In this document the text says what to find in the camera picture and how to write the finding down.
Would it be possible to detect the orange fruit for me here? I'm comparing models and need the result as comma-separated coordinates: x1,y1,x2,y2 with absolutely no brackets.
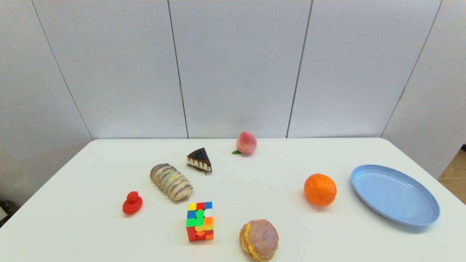
304,173,337,207

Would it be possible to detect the pink peach with leaf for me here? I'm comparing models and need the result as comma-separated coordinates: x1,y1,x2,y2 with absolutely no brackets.
232,131,257,155

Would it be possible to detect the chocolate cake slice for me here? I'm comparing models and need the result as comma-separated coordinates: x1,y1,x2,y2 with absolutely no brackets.
186,147,212,174

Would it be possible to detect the striped bread roll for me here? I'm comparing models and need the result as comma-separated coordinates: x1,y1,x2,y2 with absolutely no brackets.
150,163,194,202

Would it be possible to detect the multicoloured puzzle cube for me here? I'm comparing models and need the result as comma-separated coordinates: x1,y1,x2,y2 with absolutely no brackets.
186,202,214,242

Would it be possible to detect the cream puff bun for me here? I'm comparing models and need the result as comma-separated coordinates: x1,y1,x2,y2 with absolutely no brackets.
239,219,279,262

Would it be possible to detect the red rubber duck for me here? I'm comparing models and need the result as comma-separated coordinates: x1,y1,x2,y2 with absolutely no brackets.
122,191,143,215

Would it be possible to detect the blue plastic plate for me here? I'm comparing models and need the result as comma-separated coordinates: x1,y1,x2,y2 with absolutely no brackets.
351,164,440,227

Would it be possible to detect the dark equipment on floor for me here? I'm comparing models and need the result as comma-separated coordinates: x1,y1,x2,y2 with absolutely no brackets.
0,200,16,227

